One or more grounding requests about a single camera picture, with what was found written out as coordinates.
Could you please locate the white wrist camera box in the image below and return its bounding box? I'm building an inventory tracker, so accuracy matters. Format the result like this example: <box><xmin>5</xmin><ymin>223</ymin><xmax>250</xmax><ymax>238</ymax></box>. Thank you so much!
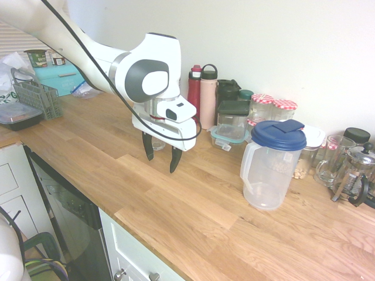
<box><xmin>156</xmin><ymin>101</ymin><xmax>197</xmax><ymax>123</ymax></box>

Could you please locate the teal metal bread box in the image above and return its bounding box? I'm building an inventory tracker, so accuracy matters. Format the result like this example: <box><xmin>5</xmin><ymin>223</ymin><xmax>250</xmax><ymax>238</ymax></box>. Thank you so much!
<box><xmin>32</xmin><ymin>63</ymin><xmax>90</xmax><ymax>97</ymax></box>

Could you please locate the white plastic bag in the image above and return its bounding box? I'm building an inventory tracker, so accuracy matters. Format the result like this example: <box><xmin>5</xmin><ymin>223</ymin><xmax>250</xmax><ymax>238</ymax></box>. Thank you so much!
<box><xmin>0</xmin><ymin>52</ymin><xmax>36</xmax><ymax>106</ymax></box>

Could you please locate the white cabinet with drawers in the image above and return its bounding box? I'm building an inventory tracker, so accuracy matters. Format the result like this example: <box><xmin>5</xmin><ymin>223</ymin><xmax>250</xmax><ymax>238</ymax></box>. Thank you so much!
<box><xmin>0</xmin><ymin>143</ymin><xmax>58</xmax><ymax>255</ymax></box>

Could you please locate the cereal container with white lid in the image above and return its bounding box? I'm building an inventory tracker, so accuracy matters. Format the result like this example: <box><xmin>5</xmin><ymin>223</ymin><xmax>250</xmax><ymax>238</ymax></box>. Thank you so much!
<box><xmin>291</xmin><ymin>124</ymin><xmax>326</xmax><ymax>180</ymax></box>

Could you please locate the jar with green lid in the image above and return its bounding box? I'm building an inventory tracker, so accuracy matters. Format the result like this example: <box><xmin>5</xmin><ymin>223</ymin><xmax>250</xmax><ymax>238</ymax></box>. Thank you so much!
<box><xmin>237</xmin><ymin>89</ymin><xmax>254</xmax><ymax>102</ymax></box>

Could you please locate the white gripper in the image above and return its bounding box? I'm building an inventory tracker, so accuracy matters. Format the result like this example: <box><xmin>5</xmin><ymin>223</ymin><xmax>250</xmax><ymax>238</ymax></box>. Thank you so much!
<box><xmin>131</xmin><ymin>104</ymin><xmax>197</xmax><ymax>174</ymax></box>

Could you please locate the yellow and purple cable bundle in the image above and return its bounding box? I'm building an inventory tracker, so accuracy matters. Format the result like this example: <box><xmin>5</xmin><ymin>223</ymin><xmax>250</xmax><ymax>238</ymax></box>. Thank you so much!
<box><xmin>25</xmin><ymin>257</ymin><xmax>69</xmax><ymax>277</ymax></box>

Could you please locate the clear pitcher with blue lid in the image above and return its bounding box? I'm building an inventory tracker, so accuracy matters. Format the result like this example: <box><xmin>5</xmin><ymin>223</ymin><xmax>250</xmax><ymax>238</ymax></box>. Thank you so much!
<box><xmin>240</xmin><ymin>119</ymin><xmax>308</xmax><ymax>211</ymax></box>

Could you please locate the jar with black lid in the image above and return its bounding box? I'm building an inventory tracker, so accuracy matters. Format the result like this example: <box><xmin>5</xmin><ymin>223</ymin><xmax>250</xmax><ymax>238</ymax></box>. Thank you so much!
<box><xmin>343</xmin><ymin>127</ymin><xmax>371</xmax><ymax>147</ymax></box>

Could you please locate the dark green metal frame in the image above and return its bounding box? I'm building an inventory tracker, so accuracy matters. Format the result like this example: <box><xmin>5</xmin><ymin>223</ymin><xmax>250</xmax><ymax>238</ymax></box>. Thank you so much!
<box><xmin>23</xmin><ymin>232</ymin><xmax>64</xmax><ymax>273</ymax></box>

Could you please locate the black dishwasher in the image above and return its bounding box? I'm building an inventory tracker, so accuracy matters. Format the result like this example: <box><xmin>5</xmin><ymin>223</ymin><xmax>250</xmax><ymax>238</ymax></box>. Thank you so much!
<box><xmin>23</xmin><ymin>145</ymin><xmax>114</xmax><ymax>281</ymax></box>

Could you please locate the clear container with black lid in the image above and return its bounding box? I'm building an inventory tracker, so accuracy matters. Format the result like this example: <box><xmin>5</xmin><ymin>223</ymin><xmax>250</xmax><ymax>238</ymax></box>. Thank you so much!
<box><xmin>217</xmin><ymin>100</ymin><xmax>251</xmax><ymax>137</ymax></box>

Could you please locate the white window blind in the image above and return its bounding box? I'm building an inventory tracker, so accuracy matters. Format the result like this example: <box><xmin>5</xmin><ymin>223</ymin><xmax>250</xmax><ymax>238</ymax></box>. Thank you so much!
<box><xmin>0</xmin><ymin>20</ymin><xmax>49</xmax><ymax>64</ymax></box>

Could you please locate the black plastic food container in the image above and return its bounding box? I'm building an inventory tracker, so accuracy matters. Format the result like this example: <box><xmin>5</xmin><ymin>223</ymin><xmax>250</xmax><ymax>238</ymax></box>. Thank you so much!
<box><xmin>0</xmin><ymin>104</ymin><xmax>44</xmax><ymax>132</ymax></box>

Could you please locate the white cabinet door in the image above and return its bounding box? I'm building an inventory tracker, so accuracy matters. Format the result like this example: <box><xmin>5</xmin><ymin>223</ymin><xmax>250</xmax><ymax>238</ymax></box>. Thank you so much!
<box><xmin>98</xmin><ymin>208</ymin><xmax>188</xmax><ymax>281</ymax></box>

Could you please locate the grey plastic cutlery basket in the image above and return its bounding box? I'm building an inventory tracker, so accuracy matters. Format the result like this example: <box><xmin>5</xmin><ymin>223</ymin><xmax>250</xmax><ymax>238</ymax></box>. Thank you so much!
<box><xmin>11</xmin><ymin>67</ymin><xmax>64</xmax><ymax>121</ymax></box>

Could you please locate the green oatmeal cup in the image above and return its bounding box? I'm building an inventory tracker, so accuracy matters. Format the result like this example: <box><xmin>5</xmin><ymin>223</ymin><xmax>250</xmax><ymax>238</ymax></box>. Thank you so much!
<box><xmin>23</xmin><ymin>49</ymin><xmax>48</xmax><ymax>68</ymax></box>

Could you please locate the glass container with teal rim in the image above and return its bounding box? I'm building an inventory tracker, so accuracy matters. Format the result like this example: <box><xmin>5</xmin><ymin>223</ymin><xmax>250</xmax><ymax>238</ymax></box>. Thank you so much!
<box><xmin>209</xmin><ymin>124</ymin><xmax>253</xmax><ymax>153</ymax></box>

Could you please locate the pink water bottle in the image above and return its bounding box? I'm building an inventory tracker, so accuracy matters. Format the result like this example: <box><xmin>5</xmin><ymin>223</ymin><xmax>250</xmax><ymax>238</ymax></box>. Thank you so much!
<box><xmin>200</xmin><ymin>63</ymin><xmax>219</xmax><ymax>130</ymax></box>

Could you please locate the red water bottle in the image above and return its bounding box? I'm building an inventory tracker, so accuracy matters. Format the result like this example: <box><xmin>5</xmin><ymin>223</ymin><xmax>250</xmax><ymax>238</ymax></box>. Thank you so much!
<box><xmin>187</xmin><ymin>64</ymin><xmax>203</xmax><ymax>118</ymax></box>

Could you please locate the clear zip bag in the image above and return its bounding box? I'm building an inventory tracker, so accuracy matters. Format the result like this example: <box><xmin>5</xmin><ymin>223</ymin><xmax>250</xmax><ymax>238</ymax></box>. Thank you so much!
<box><xmin>70</xmin><ymin>80</ymin><xmax>104</xmax><ymax>100</ymax></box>

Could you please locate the glass french press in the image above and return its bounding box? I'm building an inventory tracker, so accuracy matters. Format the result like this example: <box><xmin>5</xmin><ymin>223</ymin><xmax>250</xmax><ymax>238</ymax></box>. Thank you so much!
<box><xmin>331</xmin><ymin>142</ymin><xmax>375</xmax><ymax>208</ymax></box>

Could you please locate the clear drinking glass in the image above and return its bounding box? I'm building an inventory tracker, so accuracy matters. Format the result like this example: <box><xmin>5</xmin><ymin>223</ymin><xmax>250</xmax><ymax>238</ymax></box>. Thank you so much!
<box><xmin>151</xmin><ymin>137</ymin><xmax>167</xmax><ymax>152</ymax></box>

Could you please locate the dark green shaker bottle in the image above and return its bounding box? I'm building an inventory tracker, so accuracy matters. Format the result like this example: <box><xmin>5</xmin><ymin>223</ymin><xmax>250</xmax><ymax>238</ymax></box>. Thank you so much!
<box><xmin>216</xmin><ymin>78</ymin><xmax>241</xmax><ymax>125</ymax></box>

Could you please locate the clear glass mug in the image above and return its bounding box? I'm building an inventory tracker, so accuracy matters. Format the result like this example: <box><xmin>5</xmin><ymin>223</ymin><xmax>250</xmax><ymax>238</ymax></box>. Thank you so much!
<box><xmin>313</xmin><ymin>134</ymin><xmax>357</xmax><ymax>187</ymax></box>

